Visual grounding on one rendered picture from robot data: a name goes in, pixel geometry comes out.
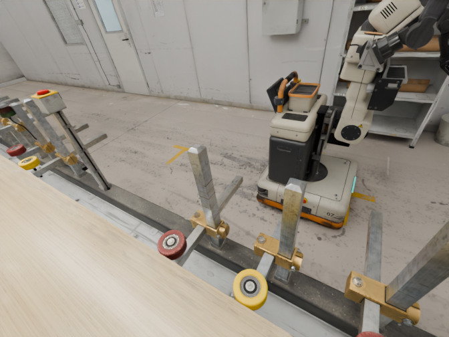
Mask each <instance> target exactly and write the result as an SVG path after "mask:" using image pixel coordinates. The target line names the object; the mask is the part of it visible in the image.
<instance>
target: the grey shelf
mask: <svg viewBox="0 0 449 337"><path fill-rule="evenodd" d="M379 3H381V2H376V3H372V2H369V3H366V0H360V2H359V0H351V2H350V6H349V10H348V15H347V21H346V24H345V30H344V34H343V39H342V43H341V49H340V53H339V59H338V62H337V68H336V72H335V77H334V81H333V87H332V91H331V96H330V100H329V107H330V106H341V107H345V104H346V102H347V100H346V99H347V98H346V97H345V95H346V94H347V91H348V89H347V83H348V82H340V81H339V79H340V75H339V71H340V70H341V68H342V65H343V62H344V60H345V57H346V55H347V52H348V49H346V46H347V42H348V41H349V39H351V38H352V39H353V37H354V35H355V33H356V32H357V31H358V29H359V28H360V27H361V26H362V25H363V23H364V22H365V21H366V20H367V19H368V18H369V15H370V13H371V12H372V11H373V9H374V8H375V7H376V6H377V5H378V4H379ZM356 14H357V16H356ZM355 17H356V18H355ZM354 22H355V24H354ZM353 26H354V27H353ZM352 31H353V33H352ZM351 34H352V36H351ZM439 61H440V51H396V52H394V55H393V56H391V58H390V64H392V65H403V66H407V74H408V78H410V79H425V80H431V81H430V83H429V85H428V87H427V88H426V91H425V92H424V93H419V92H398V93H397V95H396V98H395V100H394V103H393V104H392V105H391V106H390V107H388V108H386V109H385V110H383V111H377V110H374V111H373V117H372V122H371V126H370V128H369V130H368V132H369V133H374V134H383V135H388V136H397V137H402V138H411V139H413V141H412V143H411V144H410V145H409V148H414V146H415V144H416V142H417V141H418V139H419V137H420V135H421V133H422V131H423V129H424V128H425V126H426V124H427V122H428V121H429V119H430V117H431V115H432V113H433V111H434V110H435V108H436V106H437V104H438V103H439V101H440V99H441V97H442V95H443V93H444V92H445V90H446V88H447V86H448V84H449V75H448V74H447V73H446V72H445V71H444V70H443V69H442V68H441V67H440V63H439ZM438 63H439V64H438ZM437 66H438V67H437ZM431 78H432V79H431ZM336 100H337V101H336ZM335 103H336V104H335ZM418 104H419V105H418ZM417 106H418V107H417ZM416 108H417V109H416ZM415 110H416V111H415ZM414 112H415V113H414ZM413 114H414V115H413ZM412 116H413V117H412Z"/></svg>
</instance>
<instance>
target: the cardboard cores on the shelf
mask: <svg viewBox="0 0 449 337"><path fill-rule="evenodd" d="M382 1H383V0H366V3H369V2H372V3H376V2H382ZM438 36H440V35H433V37H432V39H431V40H430V42H429V43H427V44H426V45H425V46H423V47H421V48H418V49H417V50H414V49H411V48H409V47H408V46H406V45H404V44H403V48H402V49H399V50H398V51H440V47H439V42H438ZM351 41H352V39H349V41H348V42H347V46H346V49H349V45H350V43H351ZM339 81H340V82H348V83H347V89H349V86H350V84H351V81H347V80H343V79H341V78H340V79H339ZM429 83H430V80H425V79H410V78H408V81H407V84H402V85H401V86H402V87H401V88H400V89H399V90H398V91H399V92H419V93H424V92H425V91H426V88H427V87H428V85H429Z"/></svg>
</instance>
